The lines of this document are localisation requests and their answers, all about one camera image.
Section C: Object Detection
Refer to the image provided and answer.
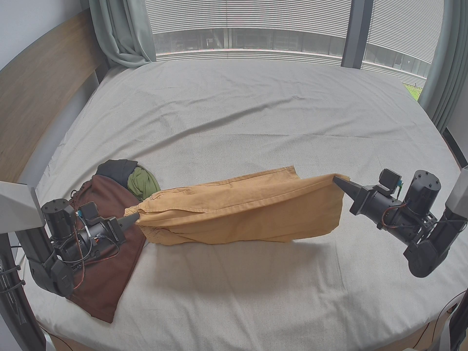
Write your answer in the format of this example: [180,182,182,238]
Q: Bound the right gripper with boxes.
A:
[349,184,407,229]

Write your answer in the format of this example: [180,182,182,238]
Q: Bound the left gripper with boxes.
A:
[78,216,127,255]

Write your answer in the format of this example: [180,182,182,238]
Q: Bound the tan shorts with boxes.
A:
[124,165,351,247]

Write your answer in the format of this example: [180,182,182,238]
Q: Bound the brown shorts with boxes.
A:
[60,174,147,324]

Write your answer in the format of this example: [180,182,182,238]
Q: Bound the black garment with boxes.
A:
[97,159,139,193]

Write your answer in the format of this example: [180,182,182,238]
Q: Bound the green garment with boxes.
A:
[127,167,161,201]

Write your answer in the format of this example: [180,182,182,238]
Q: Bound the bed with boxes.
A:
[0,9,468,351]

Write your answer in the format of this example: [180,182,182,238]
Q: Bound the grey-green curtain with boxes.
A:
[417,0,468,134]
[86,0,158,68]

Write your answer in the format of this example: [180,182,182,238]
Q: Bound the window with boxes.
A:
[140,0,448,103]

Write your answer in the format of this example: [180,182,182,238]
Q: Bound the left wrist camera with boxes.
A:
[76,202,107,226]

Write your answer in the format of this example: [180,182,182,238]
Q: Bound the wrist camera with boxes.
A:
[76,202,107,226]
[378,168,403,197]

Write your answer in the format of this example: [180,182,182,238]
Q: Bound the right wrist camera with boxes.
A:
[378,168,403,197]

